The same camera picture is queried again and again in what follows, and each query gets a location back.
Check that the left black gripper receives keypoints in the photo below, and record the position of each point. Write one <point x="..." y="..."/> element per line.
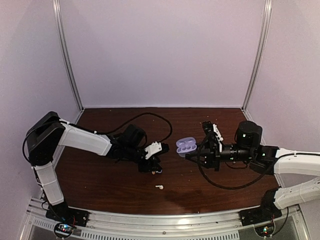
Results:
<point x="151" y="163"/>

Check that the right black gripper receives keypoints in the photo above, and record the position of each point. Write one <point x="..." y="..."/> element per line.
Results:
<point x="212" y="154"/>

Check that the purple earbud charging case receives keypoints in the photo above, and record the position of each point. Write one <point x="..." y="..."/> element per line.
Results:
<point x="185" y="146"/>

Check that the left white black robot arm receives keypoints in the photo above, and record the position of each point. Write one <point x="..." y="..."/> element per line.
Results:
<point x="50" y="132"/>

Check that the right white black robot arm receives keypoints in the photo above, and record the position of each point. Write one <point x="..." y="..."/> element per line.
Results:
<point x="262" y="159"/>

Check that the white stem earbud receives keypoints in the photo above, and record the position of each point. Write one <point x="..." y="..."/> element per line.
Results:
<point x="161" y="187"/>

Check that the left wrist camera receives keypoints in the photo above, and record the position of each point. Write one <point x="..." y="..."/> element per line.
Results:
<point x="155" y="148"/>

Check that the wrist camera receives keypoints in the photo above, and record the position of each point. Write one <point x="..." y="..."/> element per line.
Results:
<point x="215" y="136"/>
<point x="155" y="148"/>

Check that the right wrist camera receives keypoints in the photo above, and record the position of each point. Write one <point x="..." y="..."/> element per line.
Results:
<point x="215" y="136"/>

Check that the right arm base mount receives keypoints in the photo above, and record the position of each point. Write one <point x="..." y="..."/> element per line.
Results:
<point x="262" y="219"/>

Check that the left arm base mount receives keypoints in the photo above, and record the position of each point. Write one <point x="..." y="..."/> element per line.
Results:
<point x="67" y="225"/>

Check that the right aluminium frame post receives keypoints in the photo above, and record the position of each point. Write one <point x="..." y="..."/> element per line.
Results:
<point x="264" y="31"/>

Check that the aluminium frame post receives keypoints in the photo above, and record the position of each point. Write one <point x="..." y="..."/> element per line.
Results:
<point x="264" y="31"/>
<point x="65" y="53"/>

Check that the left aluminium frame post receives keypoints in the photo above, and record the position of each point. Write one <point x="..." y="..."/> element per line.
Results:
<point x="65" y="53"/>

